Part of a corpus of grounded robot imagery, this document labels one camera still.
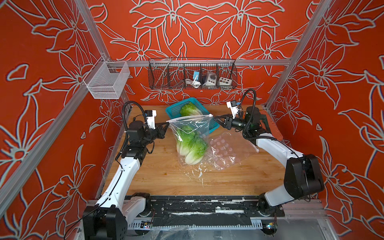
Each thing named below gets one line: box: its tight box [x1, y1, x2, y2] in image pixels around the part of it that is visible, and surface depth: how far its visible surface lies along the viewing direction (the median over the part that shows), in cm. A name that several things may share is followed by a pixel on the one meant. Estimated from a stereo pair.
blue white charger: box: [193, 71, 200, 82], surface depth 85 cm
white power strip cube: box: [219, 76, 233, 90], surface depth 96 cm
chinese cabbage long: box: [184, 136, 209, 166], surface depth 84 cm
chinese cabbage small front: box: [176, 125, 197, 156], surface depth 78 cm
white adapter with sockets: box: [205, 71, 217, 86], surface depth 93 cm
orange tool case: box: [259, 109, 284, 142], surface depth 102 cm
